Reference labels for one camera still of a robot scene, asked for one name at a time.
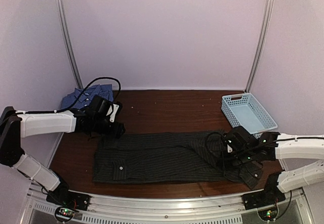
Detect aluminium corner post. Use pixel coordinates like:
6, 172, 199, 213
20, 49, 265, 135
245, 0, 274, 93
56, 0, 84, 88

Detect left aluminium corner post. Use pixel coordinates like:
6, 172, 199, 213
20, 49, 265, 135
56, 0, 84, 88

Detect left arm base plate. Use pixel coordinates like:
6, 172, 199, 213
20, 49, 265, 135
46, 191, 90, 223

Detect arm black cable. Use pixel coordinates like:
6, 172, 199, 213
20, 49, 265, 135
68, 76, 122, 113
205, 131, 228, 159

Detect light blue perforated plastic basket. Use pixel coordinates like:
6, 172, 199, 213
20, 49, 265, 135
221, 93, 277, 137

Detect blue checked shirt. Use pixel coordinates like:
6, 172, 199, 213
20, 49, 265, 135
61, 84, 113, 109

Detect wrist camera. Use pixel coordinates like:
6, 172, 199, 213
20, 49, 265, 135
224, 138, 235, 153
106, 102, 123, 123

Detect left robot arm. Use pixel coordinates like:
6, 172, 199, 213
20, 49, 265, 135
1, 96, 126, 206

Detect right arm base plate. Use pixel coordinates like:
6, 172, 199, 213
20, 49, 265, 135
242, 190, 286, 222

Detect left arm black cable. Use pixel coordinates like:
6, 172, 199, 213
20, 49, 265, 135
68, 76, 122, 113

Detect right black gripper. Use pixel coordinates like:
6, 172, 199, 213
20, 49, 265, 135
217, 149, 254, 170

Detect right aluminium corner post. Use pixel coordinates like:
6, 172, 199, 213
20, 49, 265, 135
245, 0, 274, 93

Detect aluminium front rail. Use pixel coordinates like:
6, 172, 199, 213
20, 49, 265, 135
18, 184, 315, 223

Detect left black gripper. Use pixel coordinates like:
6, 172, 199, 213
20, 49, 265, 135
93, 116, 126, 139

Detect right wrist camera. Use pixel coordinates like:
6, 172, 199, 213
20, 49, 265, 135
224, 138, 235, 153

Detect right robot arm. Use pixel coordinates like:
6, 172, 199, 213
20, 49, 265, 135
221, 126, 323, 209

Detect black pinstriped long sleeve shirt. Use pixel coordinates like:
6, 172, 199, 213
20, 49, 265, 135
92, 130, 263, 190

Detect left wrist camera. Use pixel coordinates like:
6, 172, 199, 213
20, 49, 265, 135
106, 102, 123, 123

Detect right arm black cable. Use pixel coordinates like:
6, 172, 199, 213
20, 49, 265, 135
205, 131, 228, 159

